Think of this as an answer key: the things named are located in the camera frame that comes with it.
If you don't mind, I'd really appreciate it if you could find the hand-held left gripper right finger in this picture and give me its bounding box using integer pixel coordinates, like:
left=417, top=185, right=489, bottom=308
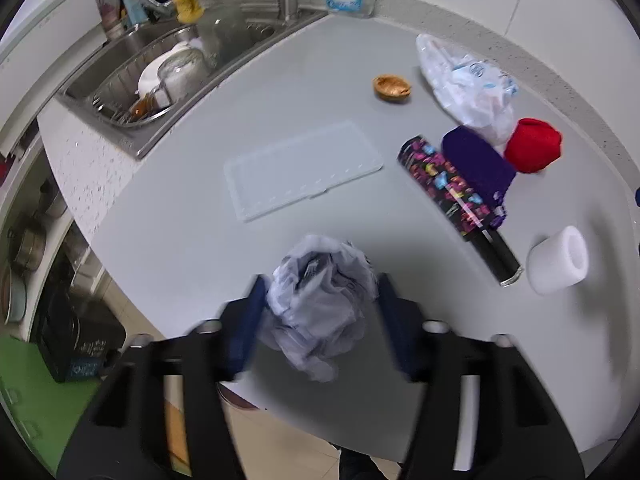
left=376, top=272, right=586, bottom=480

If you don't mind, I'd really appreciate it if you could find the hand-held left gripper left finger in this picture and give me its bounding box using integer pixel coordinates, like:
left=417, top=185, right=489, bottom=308
left=57, top=274, right=268, bottom=480

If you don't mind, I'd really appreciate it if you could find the white printed paper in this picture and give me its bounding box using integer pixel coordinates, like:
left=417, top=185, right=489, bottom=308
left=257, top=233, right=380, bottom=383

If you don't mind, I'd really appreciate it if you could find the black colourful patterned tube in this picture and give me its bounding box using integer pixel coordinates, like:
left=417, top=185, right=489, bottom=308
left=397, top=135, right=524, bottom=288

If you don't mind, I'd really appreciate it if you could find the white paper roll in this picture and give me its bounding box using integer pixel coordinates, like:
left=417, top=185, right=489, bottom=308
left=526, top=225, right=589, bottom=296

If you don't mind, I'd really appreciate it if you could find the white blue-printed plastic bag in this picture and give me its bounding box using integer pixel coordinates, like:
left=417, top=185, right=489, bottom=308
left=416, top=33, right=519, bottom=156

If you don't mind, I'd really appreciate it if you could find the orange floor mat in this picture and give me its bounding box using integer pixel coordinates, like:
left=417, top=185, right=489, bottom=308
left=164, top=390, right=193, bottom=476

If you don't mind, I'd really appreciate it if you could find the translucent plastic lid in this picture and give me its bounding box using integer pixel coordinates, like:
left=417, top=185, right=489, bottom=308
left=223, top=120, right=384, bottom=223

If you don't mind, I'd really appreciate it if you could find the black bin with blue label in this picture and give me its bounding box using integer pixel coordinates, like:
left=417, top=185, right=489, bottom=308
left=35, top=280, right=128, bottom=383

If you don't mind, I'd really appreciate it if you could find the purple cloth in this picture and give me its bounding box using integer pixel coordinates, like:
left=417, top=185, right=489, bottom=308
left=441, top=125, right=517, bottom=221

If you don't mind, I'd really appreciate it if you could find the green cabinet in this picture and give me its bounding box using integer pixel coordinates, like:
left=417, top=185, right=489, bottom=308
left=0, top=335, right=101, bottom=461

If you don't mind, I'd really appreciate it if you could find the steel pot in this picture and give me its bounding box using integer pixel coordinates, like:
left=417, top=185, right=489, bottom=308
left=7, top=210, right=51, bottom=273

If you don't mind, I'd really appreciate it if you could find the pale bowl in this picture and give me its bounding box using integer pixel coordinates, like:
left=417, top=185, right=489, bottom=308
left=0, top=265, right=28, bottom=326

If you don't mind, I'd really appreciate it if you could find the glass jar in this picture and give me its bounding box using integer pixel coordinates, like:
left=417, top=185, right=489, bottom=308
left=156, top=50, right=211, bottom=106

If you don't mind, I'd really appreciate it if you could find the white plate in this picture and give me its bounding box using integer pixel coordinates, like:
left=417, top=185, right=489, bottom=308
left=136, top=42, right=201, bottom=98

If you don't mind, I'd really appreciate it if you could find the steel sink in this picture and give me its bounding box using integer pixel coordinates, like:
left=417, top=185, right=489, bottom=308
left=57, top=7, right=328, bottom=161

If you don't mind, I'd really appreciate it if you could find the clear glass container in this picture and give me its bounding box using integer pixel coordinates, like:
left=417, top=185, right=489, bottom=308
left=197, top=5, right=261, bottom=68

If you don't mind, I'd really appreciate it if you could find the yellow sponge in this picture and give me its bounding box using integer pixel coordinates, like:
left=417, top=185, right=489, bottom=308
left=171, top=0, right=205, bottom=24

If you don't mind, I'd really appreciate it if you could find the blue-capped bottle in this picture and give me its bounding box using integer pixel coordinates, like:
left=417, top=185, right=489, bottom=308
left=120, top=0, right=149, bottom=26

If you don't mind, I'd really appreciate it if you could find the steel wire dish basket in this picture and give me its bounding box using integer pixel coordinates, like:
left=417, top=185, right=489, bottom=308
left=92, top=35, right=221, bottom=126

